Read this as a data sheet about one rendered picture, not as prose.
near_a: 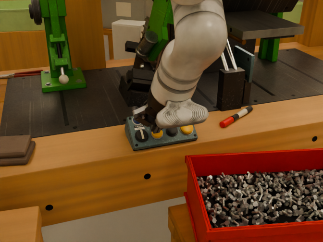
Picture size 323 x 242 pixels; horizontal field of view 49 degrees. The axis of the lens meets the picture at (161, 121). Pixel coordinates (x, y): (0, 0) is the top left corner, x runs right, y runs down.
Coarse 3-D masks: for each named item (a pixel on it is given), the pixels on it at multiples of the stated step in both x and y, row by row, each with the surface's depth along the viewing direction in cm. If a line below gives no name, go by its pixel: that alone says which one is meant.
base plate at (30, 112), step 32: (256, 64) 128; (288, 64) 128; (320, 64) 128; (32, 96) 103; (64, 96) 103; (96, 96) 103; (192, 96) 103; (256, 96) 103; (288, 96) 103; (0, 128) 87; (32, 128) 87; (64, 128) 87; (96, 128) 87
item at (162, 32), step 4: (160, 28) 90; (164, 28) 90; (160, 32) 90; (164, 32) 89; (160, 36) 90; (164, 36) 89; (160, 40) 90; (164, 40) 89; (156, 44) 92; (160, 44) 90; (164, 44) 90; (152, 48) 94; (156, 48) 92; (160, 48) 92; (152, 52) 94; (156, 52) 93; (148, 56) 97; (152, 56) 95; (156, 56) 95; (152, 60) 97
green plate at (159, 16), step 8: (160, 0) 93; (168, 0) 88; (152, 8) 98; (160, 8) 92; (168, 8) 88; (152, 16) 97; (160, 16) 92; (168, 16) 89; (152, 24) 97; (160, 24) 91
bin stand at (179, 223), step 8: (168, 208) 77; (176, 208) 76; (184, 208) 76; (168, 216) 78; (176, 216) 74; (184, 216) 74; (168, 224) 79; (176, 224) 72; (184, 224) 72; (176, 232) 76; (184, 232) 70; (192, 232) 70; (176, 240) 76; (184, 240) 69; (192, 240) 68
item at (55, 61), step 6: (48, 42) 106; (54, 42) 104; (60, 42) 104; (66, 42) 108; (54, 48) 106; (60, 48) 104; (66, 48) 107; (54, 54) 106; (60, 54) 104; (66, 54) 106; (54, 60) 102; (60, 60) 102; (66, 60) 103; (54, 66) 105; (60, 66) 103; (66, 66) 104; (54, 72) 105
